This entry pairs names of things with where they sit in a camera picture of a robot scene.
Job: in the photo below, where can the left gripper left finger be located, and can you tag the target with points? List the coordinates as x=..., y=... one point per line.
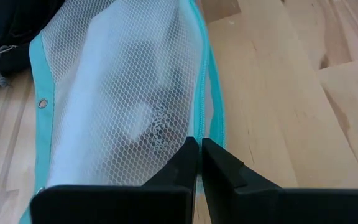
x=120, y=205

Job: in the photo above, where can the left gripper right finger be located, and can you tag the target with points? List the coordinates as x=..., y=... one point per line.
x=275, y=207

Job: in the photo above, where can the teal mesh zipper pouch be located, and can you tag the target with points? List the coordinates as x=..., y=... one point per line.
x=120, y=77

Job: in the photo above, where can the black backpack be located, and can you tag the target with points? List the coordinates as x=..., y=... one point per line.
x=11, y=18

